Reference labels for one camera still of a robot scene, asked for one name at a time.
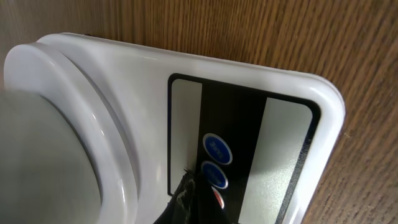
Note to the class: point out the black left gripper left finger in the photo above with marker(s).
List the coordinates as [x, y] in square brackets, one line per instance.
[179, 208]

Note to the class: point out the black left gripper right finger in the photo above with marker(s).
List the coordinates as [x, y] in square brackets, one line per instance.
[208, 208]

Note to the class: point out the white digital kitchen scale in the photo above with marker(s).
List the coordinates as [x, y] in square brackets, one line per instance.
[100, 131]

